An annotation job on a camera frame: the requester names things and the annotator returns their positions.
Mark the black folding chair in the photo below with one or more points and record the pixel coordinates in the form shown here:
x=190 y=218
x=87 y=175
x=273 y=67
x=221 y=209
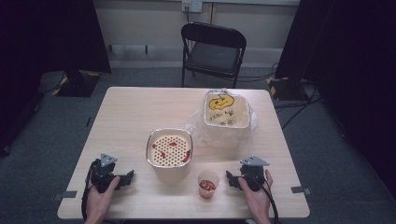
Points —
x=214 y=56

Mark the red scraps in cup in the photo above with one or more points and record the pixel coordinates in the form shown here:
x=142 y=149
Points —
x=207 y=185

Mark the black stand base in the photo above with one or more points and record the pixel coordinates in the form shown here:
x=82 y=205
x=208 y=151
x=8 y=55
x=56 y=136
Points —
x=286 y=88
x=77 y=84

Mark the clear plastic cup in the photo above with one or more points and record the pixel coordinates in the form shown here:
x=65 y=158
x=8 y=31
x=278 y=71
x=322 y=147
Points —
x=208 y=186

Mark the person's right hand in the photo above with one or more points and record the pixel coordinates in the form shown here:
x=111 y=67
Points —
x=257 y=199

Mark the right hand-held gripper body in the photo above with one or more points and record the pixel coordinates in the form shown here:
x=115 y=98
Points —
x=252 y=175

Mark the red chili piece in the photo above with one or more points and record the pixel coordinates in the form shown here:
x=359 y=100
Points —
x=186 y=156
x=162 y=154
x=172 y=143
x=154 y=145

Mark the grey tape strip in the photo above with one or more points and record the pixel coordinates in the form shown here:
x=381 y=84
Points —
x=65 y=195
x=300 y=190

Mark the white wall socket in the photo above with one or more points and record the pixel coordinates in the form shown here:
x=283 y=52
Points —
x=191 y=5

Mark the metal basin with perforated strainer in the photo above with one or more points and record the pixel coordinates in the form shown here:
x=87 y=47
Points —
x=169 y=149

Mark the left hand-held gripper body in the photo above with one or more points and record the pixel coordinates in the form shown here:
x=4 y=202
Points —
x=102 y=175

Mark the black curtain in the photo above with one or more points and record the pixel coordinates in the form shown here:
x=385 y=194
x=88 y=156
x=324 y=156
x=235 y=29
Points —
x=40 y=46
x=348 y=62

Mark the person's left hand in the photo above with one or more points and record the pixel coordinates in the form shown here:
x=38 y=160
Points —
x=99 y=199

